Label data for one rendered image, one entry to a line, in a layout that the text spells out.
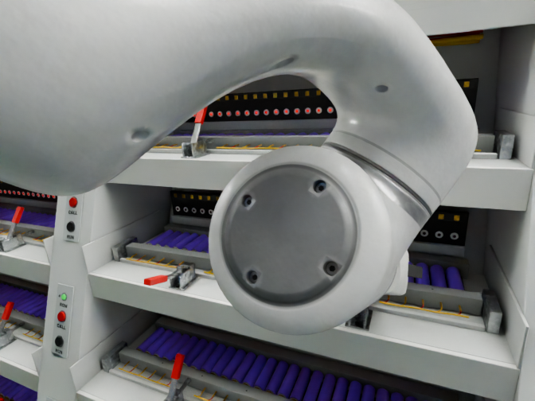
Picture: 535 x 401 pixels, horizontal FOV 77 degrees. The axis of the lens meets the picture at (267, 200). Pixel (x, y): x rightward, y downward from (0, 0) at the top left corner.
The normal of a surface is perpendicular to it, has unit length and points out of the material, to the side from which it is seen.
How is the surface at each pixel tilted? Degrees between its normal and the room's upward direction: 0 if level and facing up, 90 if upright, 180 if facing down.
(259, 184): 76
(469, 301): 110
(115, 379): 20
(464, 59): 90
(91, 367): 90
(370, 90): 162
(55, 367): 90
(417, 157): 100
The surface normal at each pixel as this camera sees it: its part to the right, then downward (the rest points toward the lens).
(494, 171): -0.39, 0.29
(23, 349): -0.05, -0.95
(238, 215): -0.45, -0.25
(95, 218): 0.92, 0.07
